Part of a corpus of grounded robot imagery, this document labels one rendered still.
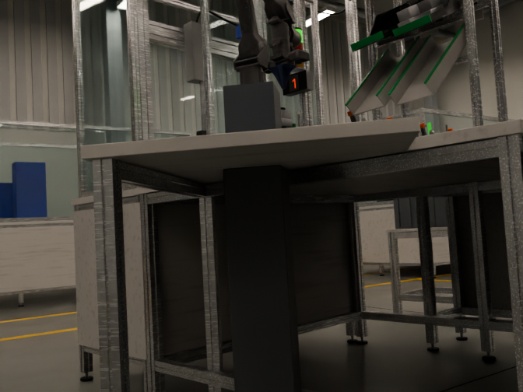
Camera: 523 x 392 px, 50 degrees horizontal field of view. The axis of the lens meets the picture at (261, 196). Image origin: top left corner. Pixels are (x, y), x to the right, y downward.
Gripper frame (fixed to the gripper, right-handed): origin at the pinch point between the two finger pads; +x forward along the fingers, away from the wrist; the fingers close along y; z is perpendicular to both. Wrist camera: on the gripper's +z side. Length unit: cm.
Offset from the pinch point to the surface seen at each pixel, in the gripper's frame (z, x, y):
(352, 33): 125, -56, 62
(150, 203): -8, 35, 68
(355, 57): 125, -43, 61
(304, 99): 31.1, -0.1, 18.5
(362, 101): 12.4, 10.4, -20.7
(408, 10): 9.2, -10.9, -40.4
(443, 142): -9, 30, -57
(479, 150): -7, 32, -65
